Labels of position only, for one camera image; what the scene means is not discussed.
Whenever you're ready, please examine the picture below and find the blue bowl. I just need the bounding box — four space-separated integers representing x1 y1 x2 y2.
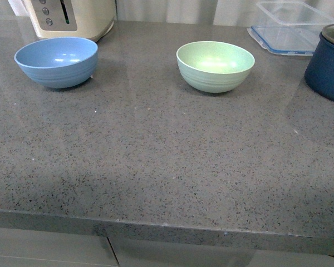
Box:
14 37 98 88

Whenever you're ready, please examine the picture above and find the grey cabinet door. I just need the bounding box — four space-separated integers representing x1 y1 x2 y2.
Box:
0 228 119 266

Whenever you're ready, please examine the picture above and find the white curtain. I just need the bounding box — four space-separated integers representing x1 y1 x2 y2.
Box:
0 0 334 27

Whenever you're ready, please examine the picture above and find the green bowl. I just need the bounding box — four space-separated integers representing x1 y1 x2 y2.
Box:
176 41 255 93

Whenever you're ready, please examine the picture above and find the cream toaster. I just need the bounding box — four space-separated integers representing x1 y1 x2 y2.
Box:
23 0 116 42

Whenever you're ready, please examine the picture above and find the dark blue saucepan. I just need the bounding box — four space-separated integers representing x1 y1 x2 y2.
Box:
304 24 334 101

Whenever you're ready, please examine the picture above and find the clear plastic container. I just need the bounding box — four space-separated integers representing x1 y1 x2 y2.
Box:
247 1 334 56

